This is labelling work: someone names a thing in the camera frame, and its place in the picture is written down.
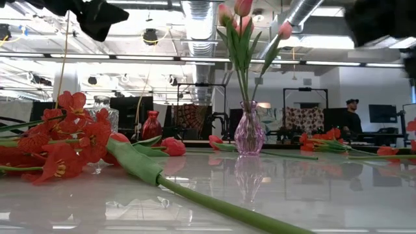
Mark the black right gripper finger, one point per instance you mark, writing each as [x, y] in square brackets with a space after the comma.
[412, 63]

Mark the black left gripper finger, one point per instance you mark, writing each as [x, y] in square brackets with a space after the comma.
[110, 13]
[94, 29]

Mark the clear glass vase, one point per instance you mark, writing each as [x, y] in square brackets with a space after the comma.
[112, 118]

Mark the red glass vase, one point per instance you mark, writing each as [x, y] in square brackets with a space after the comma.
[151, 128]

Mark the purple glass vase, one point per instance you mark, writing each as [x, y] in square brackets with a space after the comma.
[249, 136]

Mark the person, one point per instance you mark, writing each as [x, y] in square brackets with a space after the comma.
[352, 122]

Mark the black computer monitor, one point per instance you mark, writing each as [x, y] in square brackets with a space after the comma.
[130, 110]

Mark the black partition panel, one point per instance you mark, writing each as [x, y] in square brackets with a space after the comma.
[331, 118]
[232, 123]

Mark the red small-blossom flower bunch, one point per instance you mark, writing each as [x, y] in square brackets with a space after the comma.
[61, 162]
[325, 135]

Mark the floral patterned cloth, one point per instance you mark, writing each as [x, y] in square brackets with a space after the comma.
[305, 118]

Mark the mandala print tapestry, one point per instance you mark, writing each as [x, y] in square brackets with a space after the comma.
[191, 118]

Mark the black ceiling-hung camera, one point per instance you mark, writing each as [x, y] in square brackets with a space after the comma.
[150, 36]

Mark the long ceiling light rail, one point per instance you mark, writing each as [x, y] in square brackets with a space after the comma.
[146, 58]

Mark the dark wall monitor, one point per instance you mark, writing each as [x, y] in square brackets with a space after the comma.
[383, 113]

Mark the silver ceiling ventilation duct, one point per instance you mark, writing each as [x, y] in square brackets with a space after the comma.
[200, 26]

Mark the black metal stand frame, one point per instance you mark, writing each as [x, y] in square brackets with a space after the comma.
[201, 84]
[305, 88]

